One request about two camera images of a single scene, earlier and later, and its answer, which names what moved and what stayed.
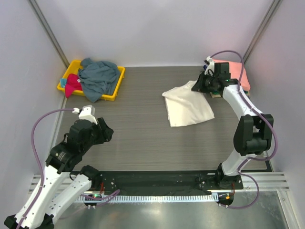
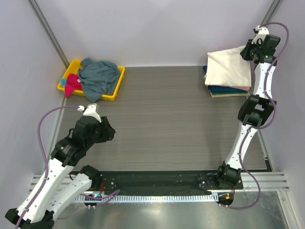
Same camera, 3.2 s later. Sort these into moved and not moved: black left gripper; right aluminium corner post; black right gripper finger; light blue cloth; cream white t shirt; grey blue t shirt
Moved: cream white t shirt; black right gripper finger
Not moved: light blue cloth; right aluminium corner post; grey blue t shirt; black left gripper
